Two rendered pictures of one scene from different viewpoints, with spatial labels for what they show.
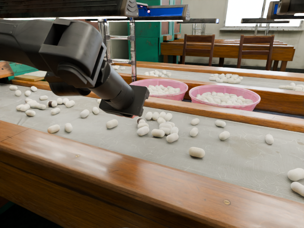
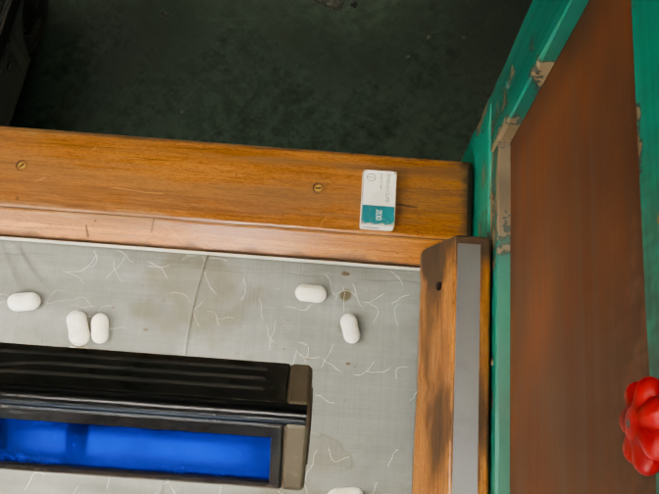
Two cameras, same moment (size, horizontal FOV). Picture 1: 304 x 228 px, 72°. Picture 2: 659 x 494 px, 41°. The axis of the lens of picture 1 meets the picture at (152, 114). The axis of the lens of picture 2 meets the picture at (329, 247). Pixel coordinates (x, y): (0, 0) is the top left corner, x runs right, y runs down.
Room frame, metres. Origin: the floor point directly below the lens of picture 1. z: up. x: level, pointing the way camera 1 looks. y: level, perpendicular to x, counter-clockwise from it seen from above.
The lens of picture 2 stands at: (0.95, 0.59, 1.63)
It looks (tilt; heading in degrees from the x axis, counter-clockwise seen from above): 72 degrees down; 153
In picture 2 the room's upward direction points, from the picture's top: 7 degrees clockwise
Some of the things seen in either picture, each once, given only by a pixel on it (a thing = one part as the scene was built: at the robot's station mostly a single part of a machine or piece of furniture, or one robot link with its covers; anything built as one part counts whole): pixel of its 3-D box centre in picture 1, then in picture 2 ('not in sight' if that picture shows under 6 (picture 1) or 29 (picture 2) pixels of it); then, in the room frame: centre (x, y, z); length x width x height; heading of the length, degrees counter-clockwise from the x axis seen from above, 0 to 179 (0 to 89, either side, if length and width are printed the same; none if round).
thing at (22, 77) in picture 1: (50, 72); not in sight; (1.18, 0.57, 0.77); 0.33 x 0.15 x 0.01; 155
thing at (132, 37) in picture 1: (128, 49); not in sight; (1.20, 0.13, 0.90); 0.20 x 0.19 x 0.45; 65
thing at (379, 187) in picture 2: not in sight; (378, 200); (0.67, 0.78, 0.77); 0.06 x 0.04 x 0.02; 155
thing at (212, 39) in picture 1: (192, 70); not in sight; (2.82, -0.55, 0.45); 0.44 x 0.43 x 0.91; 64
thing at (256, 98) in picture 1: (221, 105); not in sight; (0.79, -0.28, 0.72); 0.27 x 0.27 x 0.10
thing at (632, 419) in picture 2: not in sight; (652, 426); (0.96, 0.75, 1.24); 0.04 x 0.02 x 0.04; 155
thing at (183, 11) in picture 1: (133, 13); not in sight; (1.27, 0.10, 1.08); 0.62 x 0.08 x 0.07; 65
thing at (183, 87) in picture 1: (157, 96); not in sight; (0.90, -0.03, 0.72); 0.27 x 0.27 x 0.10
